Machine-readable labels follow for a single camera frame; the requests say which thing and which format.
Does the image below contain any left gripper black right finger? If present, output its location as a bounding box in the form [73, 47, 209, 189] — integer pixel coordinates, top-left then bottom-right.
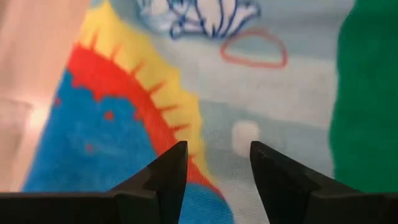
[249, 140, 398, 224]

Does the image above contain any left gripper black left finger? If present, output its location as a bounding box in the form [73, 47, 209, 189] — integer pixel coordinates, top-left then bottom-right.
[108, 140, 189, 224]

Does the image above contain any colourful printed beach towel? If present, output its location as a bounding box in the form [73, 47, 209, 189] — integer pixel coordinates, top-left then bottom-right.
[21, 0, 398, 224]

